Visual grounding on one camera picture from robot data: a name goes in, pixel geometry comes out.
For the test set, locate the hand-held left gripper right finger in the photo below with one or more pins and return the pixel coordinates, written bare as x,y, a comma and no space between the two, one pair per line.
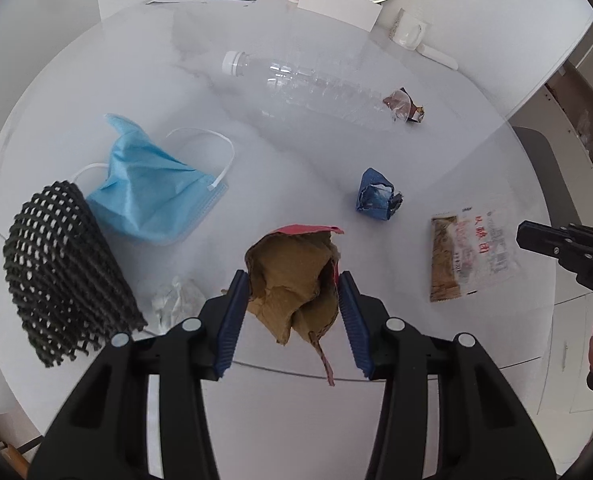
354,325

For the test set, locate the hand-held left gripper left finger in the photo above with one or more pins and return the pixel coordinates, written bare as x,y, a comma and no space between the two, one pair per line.
231,325

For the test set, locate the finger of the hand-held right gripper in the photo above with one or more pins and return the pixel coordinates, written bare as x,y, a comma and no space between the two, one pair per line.
591,241
539,237

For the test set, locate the torn brown cardboard piece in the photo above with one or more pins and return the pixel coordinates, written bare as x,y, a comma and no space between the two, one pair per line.
291,280

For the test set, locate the clear snack packet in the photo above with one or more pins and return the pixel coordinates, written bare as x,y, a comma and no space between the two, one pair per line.
456,260

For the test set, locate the crumpled clear plastic wrapper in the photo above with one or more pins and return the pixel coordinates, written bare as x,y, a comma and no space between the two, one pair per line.
174,302

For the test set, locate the brown wooden cabinet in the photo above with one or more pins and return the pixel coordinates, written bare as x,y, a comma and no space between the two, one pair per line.
581,115

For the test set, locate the crumpled blue foil wrapper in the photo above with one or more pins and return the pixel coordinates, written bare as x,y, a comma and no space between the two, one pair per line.
374,195

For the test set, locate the blue face mask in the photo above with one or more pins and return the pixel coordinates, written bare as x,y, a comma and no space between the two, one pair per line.
146,185

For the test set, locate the crumpled brown wrapper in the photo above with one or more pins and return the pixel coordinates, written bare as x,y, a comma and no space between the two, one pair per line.
416,110

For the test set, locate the black foam mesh net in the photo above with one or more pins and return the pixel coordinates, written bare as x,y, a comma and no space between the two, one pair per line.
56,270

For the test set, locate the clear plastic bottle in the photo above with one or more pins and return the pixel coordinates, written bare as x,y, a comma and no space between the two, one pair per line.
316,87

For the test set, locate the white cup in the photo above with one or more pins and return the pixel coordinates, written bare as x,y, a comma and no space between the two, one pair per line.
409,35

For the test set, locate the white rectangular box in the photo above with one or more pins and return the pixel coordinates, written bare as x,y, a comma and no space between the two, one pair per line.
336,5

